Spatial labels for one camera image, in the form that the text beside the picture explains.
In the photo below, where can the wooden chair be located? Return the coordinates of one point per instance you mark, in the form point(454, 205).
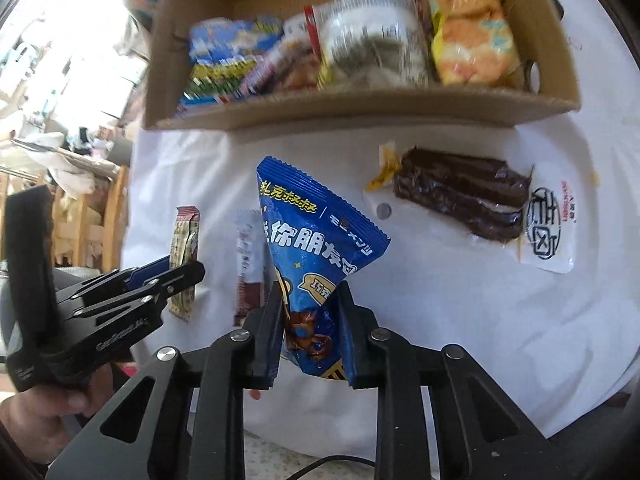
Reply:
point(116, 220)

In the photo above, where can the white cloth pile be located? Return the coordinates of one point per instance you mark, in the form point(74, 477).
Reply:
point(65, 170)

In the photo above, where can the white red-edged snack packet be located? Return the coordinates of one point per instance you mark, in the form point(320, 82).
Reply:
point(370, 35)

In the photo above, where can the blue cartoon snack packet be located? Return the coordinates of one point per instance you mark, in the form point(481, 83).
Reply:
point(230, 37)

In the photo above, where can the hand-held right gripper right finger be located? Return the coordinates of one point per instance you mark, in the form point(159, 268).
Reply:
point(352, 340)

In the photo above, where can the red clear snack packet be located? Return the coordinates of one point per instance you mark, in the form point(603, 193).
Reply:
point(295, 67)

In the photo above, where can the brown striped snack stick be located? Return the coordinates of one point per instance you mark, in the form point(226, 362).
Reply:
point(185, 240)

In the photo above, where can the purple snack packet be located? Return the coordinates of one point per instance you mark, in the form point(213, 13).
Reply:
point(260, 77)

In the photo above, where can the dark jerky packet white label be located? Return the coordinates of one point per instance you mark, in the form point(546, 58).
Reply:
point(460, 195)

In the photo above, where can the white red-ended snack stick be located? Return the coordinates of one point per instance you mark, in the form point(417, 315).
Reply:
point(249, 260)

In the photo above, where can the yellow snack bag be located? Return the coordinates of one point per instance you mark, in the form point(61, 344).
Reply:
point(470, 35)

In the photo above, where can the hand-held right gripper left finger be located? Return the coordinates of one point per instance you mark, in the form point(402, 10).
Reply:
point(272, 340)

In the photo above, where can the green striped snack packet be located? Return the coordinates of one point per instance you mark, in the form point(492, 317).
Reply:
point(215, 82)

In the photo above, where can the blue cone snack bag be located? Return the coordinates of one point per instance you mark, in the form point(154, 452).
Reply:
point(310, 240)

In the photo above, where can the person's left hand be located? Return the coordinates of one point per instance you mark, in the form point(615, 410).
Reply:
point(35, 415)

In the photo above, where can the brown cardboard box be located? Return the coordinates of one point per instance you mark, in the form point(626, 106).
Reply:
point(350, 110)

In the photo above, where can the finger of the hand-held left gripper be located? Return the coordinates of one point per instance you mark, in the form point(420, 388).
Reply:
point(147, 272)
point(180, 277)

